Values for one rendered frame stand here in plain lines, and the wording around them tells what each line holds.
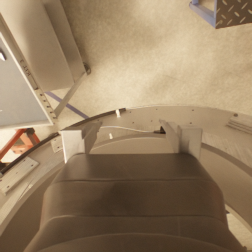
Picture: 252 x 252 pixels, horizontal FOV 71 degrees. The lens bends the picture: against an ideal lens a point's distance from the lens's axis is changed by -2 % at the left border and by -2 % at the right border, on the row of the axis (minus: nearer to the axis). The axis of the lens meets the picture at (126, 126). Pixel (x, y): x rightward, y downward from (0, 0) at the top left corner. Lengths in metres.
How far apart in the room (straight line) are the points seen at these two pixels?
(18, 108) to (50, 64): 0.37
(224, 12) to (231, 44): 0.71
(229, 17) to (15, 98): 0.91
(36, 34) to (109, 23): 0.46
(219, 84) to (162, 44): 0.53
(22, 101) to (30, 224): 0.52
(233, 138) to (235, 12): 0.43
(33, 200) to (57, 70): 0.77
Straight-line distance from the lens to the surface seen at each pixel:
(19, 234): 0.77
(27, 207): 0.76
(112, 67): 1.43
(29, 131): 1.71
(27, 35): 1.23
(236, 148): 0.76
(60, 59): 1.18
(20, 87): 0.92
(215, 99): 1.59
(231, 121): 0.83
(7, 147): 1.63
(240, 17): 0.76
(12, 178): 0.92
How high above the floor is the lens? 1.30
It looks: 50 degrees down
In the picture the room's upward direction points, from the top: 169 degrees counter-clockwise
